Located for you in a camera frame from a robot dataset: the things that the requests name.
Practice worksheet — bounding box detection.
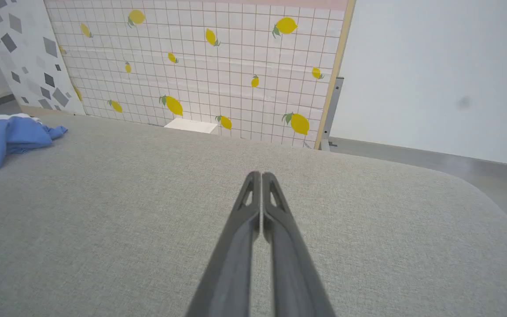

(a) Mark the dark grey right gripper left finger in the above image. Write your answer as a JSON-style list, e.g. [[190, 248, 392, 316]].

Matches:
[[186, 171, 261, 317]]

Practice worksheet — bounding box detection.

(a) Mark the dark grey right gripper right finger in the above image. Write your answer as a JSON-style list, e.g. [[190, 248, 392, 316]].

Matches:
[[262, 172, 336, 317]]

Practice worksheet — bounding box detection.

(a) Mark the blue and white garment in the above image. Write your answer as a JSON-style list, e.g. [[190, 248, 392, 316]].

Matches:
[[0, 114, 68, 172]]

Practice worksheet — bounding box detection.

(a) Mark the white box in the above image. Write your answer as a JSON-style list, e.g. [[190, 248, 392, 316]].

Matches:
[[164, 118, 219, 135]]

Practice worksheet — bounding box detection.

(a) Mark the lemon print tile backdrop panel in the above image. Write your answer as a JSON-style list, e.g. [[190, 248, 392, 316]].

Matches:
[[44, 0, 356, 150]]

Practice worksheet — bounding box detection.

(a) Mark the white partition panel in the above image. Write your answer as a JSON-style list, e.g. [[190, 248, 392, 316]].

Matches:
[[331, 0, 507, 169]]

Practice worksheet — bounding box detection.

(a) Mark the grey terrazzo pattern panel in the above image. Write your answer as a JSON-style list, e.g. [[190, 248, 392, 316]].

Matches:
[[0, 0, 87, 116]]

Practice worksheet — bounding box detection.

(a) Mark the grey metal panel bracket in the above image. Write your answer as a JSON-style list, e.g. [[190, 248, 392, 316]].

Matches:
[[322, 77, 345, 151]]

